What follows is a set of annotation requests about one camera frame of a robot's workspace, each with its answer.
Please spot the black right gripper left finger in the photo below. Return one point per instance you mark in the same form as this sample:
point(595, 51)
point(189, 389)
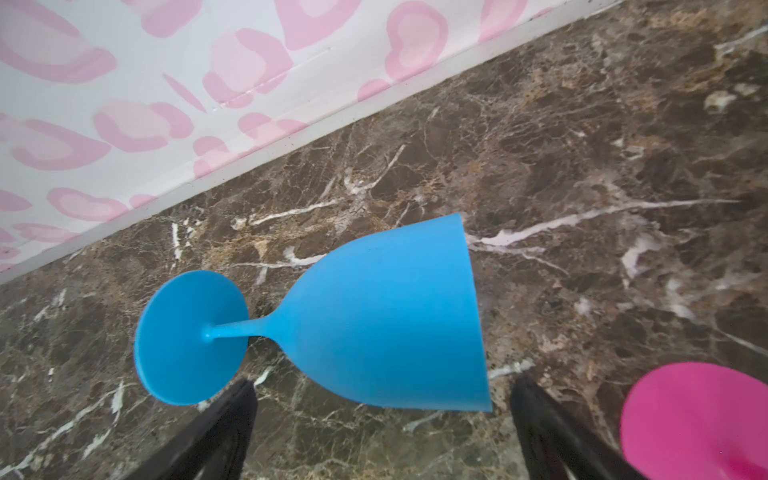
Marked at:
point(213, 446)

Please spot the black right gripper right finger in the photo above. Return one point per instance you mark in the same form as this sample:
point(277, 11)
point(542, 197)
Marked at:
point(555, 445)

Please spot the magenta wine glass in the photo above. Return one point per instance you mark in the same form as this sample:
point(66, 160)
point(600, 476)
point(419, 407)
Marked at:
point(696, 421)

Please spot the blue wine glass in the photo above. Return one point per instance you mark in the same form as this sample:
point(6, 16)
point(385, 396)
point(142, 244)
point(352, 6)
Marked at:
point(389, 320)

